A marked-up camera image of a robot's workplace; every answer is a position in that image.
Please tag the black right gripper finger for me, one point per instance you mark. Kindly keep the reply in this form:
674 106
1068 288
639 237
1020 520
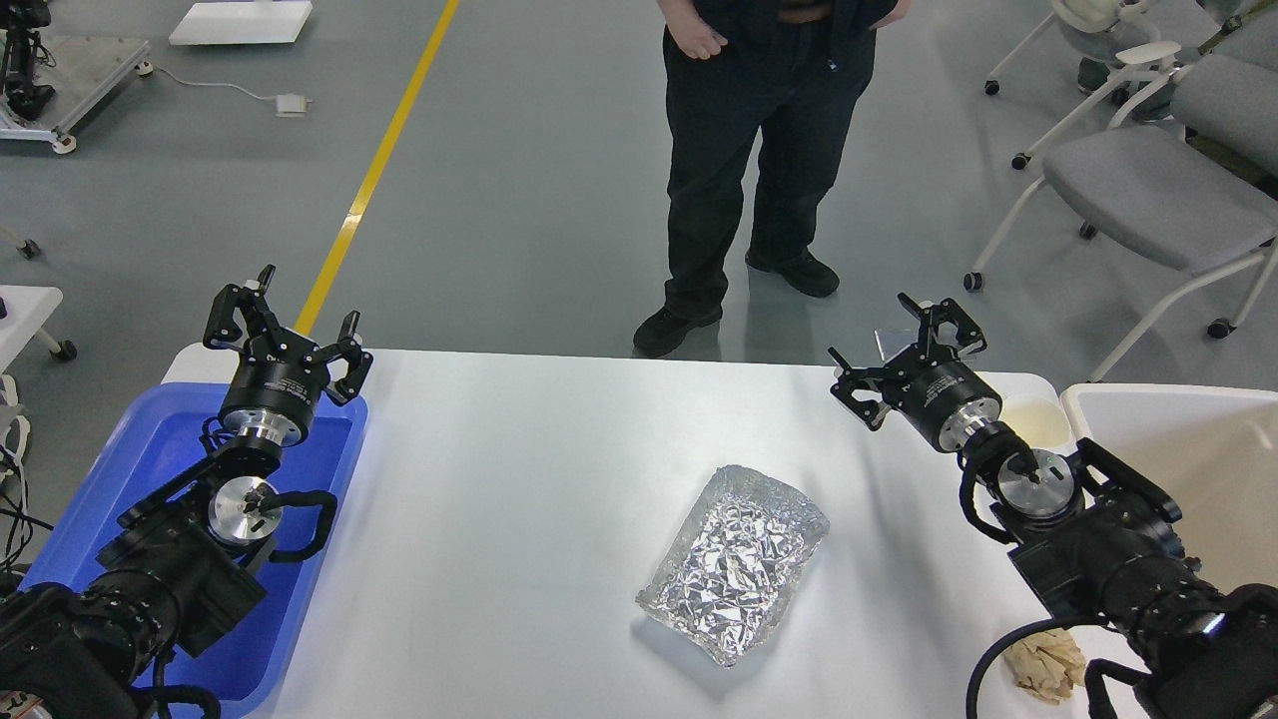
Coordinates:
869 393
946 335

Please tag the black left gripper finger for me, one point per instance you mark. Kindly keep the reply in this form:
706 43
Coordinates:
358 362
241 320

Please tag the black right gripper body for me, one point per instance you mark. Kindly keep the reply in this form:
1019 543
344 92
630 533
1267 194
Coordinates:
942 398

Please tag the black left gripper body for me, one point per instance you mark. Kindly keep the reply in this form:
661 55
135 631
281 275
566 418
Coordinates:
274 387

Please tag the white paper cup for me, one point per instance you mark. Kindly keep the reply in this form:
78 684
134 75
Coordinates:
1038 421

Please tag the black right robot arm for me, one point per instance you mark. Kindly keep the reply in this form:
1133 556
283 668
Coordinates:
1090 535

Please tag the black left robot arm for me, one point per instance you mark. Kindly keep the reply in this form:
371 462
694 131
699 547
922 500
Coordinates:
182 574

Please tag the left metal floor plate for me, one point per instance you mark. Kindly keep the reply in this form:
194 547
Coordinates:
898 346

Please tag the crumpled aluminium foil tray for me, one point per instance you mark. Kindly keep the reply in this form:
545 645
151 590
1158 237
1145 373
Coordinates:
727 579

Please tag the white side table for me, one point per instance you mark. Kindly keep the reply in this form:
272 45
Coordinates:
26 310

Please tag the grey office chair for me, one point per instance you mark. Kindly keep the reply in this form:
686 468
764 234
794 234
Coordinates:
1155 196

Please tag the beige plastic bin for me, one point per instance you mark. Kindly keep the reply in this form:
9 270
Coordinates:
1213 449

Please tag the white flat board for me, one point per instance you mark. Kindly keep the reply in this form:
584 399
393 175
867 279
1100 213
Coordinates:
242 23

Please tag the crumpled brown paper ball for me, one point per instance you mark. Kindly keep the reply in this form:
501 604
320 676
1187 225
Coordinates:
1047 665

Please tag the blue plastic bin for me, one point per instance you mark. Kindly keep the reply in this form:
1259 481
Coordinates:
154 441

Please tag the metal cart with equipment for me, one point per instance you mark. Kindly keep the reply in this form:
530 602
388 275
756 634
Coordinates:
52 82

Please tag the person in black clothes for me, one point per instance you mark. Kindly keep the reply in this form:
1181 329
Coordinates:
774 80

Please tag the white power adapter with cable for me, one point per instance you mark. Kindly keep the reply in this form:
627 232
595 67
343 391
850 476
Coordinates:
284 105

